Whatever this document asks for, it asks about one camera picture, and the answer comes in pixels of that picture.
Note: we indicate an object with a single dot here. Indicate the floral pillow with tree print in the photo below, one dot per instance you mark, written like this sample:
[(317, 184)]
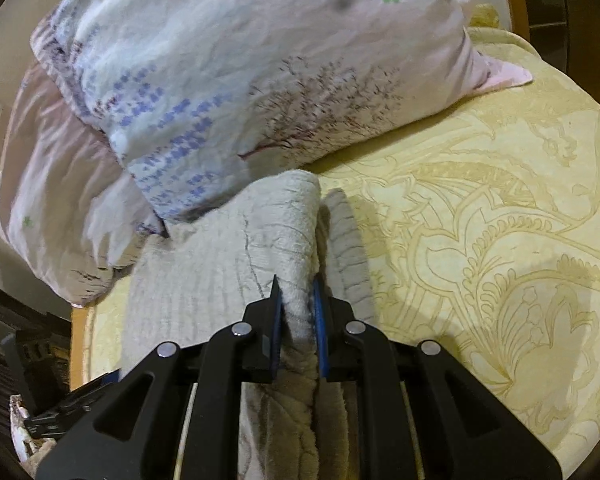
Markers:
[(240, 70)]

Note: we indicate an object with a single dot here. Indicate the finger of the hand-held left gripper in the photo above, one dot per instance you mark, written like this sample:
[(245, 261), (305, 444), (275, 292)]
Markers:
[(60, 412)]

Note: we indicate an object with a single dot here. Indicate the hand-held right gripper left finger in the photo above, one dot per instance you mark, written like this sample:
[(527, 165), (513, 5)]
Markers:
[(276, 330)]

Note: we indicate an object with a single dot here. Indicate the yellow patterned bed sheet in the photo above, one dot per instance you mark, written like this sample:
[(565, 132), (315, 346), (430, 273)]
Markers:
[(480, 240)]

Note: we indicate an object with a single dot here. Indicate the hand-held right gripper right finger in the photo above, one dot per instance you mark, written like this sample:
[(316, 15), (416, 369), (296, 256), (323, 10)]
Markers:
[(321, 330)]

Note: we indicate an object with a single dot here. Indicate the floral pillow with purple sprigs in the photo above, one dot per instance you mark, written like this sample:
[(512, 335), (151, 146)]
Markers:
[(55, 185)]

